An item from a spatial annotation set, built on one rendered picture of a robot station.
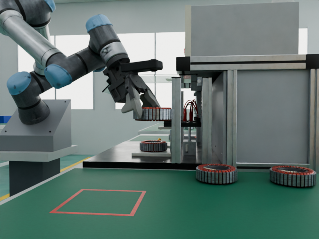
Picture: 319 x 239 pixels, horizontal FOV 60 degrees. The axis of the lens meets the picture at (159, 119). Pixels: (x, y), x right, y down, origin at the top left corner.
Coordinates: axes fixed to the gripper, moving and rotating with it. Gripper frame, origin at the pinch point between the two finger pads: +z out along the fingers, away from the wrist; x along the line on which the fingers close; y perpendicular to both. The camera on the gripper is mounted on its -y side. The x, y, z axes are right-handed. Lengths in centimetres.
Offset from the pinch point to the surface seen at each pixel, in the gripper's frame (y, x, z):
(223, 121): -11.8, -19.6, 9.3
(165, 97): 163, -463, -133
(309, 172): -26.0, -9.7, 32.0
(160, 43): 114, -459, -236
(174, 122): 1.2, -14.8, 2.1
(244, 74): -24.4, -22.2, -0.3
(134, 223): -0.2, 28.8, 20.7
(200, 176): -2.8, -1.8, 20.3
